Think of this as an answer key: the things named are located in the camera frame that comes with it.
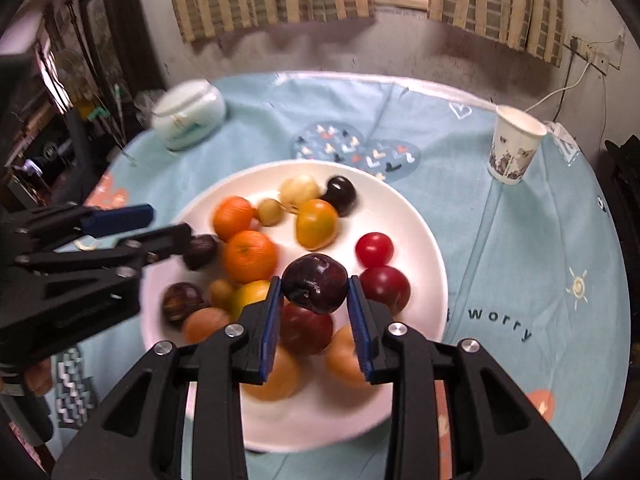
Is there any small black plum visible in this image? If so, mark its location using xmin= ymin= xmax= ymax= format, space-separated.
xmin=320 ymin=175 xmax=358 ymax=218

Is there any printed paper cup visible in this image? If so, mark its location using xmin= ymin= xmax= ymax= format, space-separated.
xmin=487 ymin=105 xmax=548 ymax=187

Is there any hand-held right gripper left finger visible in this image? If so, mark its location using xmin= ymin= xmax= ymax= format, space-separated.
xmin=52 ymin=275 xmax=283 ymax=480

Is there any white wall socket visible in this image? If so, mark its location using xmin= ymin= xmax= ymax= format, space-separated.
xmin=565 ymin=35 xmax=626 ymax=71

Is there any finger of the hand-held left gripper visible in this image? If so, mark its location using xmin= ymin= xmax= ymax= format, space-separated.
xmin=0 ymin=203 xmax=154 ymax=256
xmin=12 ymin=222 xmax=194 ymax=281

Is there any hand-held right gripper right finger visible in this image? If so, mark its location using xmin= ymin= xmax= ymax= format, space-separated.
xmin=347 ymin=275 xmax=583 ymax=480

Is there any pale green ceramic lidded jar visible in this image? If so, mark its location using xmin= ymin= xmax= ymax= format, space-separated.
xmin=151 ymin=80 xmax=227 ymax=152

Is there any red cherry tomato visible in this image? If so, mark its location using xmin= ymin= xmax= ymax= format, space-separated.
xmin=355 ymin=232 xmax=395 ymax=268

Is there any orange tangerine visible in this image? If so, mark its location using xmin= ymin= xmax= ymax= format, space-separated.
xmin=213 ymin=196 xmax=257 ymax=242
xmin=222 ymin=230 xmax=279 ymax=284

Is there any white adapter box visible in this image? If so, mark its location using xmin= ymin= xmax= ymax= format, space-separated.
xmin=542 ymin=120 xmax=583 ymax=163

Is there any dark brown passion fruit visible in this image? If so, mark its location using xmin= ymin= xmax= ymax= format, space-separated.
xmin=182 ymin=234 xmax=219 ymax=272

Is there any yellow-green tomato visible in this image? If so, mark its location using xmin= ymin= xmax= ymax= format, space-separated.
xmin=295 ymin=199 xmax=340 ymax=250

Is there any dark framed picture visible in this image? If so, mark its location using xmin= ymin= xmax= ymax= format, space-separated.
xmin=75 ymin=0 xmax=146 ymax=91

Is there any person's left hand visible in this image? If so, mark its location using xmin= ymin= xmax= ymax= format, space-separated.
xmin=22 ymin=360 xmax=53 ymax=396

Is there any small cream round fruit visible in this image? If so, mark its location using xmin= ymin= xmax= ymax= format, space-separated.
xmin=278 ymin=175 xmax=322 ymax=209

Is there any white oval plate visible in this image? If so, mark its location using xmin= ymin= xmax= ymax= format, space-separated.
xmin=140 ymin=160 xmax=449 ymax=453

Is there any dark purple plum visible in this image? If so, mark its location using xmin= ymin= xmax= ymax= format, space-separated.
xmin=281 ymin=254 xmax=349 ymax=316

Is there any small tan longan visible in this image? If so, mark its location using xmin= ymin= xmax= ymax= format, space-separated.
xmin=256 ymin=198 xmax=286 ymax=227
xmin=208 ymin=279 xmax=236 ymax=311

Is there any white power cable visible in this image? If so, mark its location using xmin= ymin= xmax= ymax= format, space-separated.
xmin=525 ymin=62 xmax=591 ymax=113

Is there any striped tan pepino melon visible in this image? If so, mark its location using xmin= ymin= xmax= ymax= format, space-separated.
xmin=182 ymin=307 xmax=232 ymax=345

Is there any red-purple plum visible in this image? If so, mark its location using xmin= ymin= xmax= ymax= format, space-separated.
xmin=279 ymin=305 xmax=334 ymax=355

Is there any yellow-orange round fruit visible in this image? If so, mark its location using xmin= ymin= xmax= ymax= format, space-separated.
xmin=230 ymin=280 xmax=273 ymax=318

